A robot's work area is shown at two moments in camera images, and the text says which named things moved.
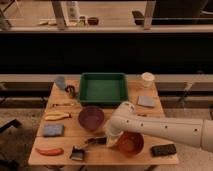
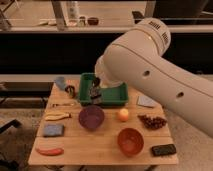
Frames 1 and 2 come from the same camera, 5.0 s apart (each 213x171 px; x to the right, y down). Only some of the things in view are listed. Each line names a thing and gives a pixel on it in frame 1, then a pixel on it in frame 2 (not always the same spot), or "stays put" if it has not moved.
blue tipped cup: x=61 y=82 stays put
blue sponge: x=50 y=130 stays put
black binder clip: x=71 y=90 stays put
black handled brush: x=78 y=151 to x=94 y=91
